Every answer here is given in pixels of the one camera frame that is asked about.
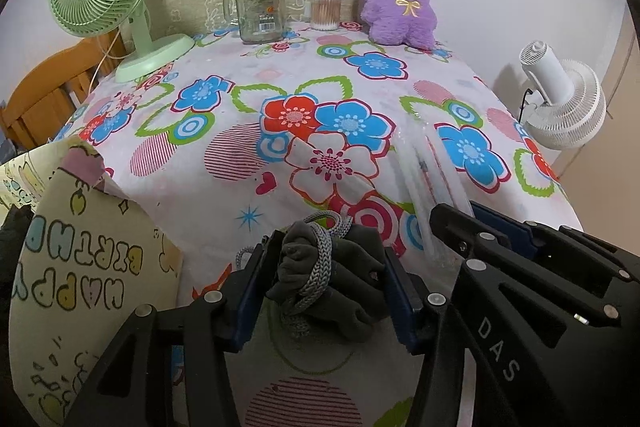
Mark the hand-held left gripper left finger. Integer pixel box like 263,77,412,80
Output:
65,229,284,427

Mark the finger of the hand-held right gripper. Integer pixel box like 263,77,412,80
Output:
429,203,516,269
470,201,566,258

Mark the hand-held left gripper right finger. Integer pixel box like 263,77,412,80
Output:
382,247,481,427

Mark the dark grey drawstring pouch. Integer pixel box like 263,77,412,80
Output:
232,211,401,343

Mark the happy birthday paper bag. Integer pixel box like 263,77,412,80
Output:
0,138,183,427

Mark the clear straw packet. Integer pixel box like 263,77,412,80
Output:
395,114,476,265

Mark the white fan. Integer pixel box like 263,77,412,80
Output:
517,39,607,151

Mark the beige cabinet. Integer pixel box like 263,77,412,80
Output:
555,0,640,228

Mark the floral tablecloth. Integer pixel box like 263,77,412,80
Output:
50,21,586,427

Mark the dark cloth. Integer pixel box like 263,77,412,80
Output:
0,206,33,308

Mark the cotton swab container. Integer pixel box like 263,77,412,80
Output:
310,0,351,31

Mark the wooden chair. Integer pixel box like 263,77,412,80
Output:
0,29,128,150

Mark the black fan cable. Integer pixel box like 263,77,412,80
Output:
517,87,536,122

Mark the white fan cable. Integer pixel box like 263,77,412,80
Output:
87,29,123,92

